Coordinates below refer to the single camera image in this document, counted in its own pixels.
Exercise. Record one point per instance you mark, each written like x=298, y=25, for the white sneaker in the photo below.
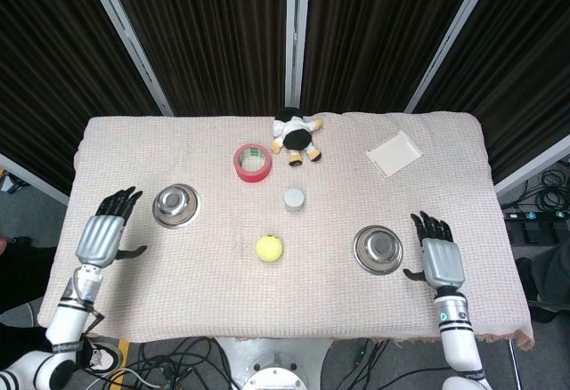
x=101, y=354

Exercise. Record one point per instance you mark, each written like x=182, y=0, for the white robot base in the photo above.
x=275, y=365

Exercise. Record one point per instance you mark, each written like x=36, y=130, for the black white plush toy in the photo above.
x=295, y=135

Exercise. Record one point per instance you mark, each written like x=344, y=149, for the yellow tennis ball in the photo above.
x=269, y=248

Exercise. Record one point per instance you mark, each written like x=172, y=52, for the beige woven tablecloth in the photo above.
x=285, y=229

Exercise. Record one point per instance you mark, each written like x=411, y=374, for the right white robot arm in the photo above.
x=458, y=341

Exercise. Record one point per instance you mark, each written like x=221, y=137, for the white square tray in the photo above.
x=394, y=154

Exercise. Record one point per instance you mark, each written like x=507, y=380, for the metal bowl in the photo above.
x=176, y=205
x=378, y=249

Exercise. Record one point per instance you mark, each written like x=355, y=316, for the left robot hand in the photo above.
x=100, y=241

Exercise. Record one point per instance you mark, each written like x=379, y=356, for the small grey cylinder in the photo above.
x=294, y=199

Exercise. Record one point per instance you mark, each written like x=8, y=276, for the black power strip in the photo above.
x=534, y=215

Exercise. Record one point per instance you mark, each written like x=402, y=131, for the red tape roll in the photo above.
x=252, y=163

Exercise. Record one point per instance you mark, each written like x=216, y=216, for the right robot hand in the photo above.
x=441, y=261

